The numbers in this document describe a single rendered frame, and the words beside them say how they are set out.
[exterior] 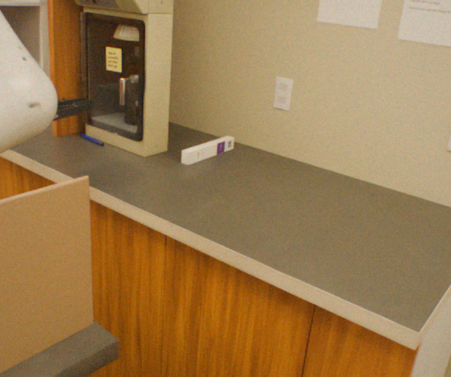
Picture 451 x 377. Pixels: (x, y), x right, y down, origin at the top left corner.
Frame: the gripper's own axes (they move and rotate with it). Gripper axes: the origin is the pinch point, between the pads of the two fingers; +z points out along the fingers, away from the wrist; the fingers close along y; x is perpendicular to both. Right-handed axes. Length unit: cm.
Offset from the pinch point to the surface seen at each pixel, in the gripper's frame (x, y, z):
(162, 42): -17.8, -4.8, 29.0
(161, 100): 1.2, -5.3, 29.7
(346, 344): 30, -96, -4
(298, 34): -24, -34, 66
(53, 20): -20.6, 32.3, 13.6
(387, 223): 18, -87, 36
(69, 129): 19.4, 31.2, 19.0
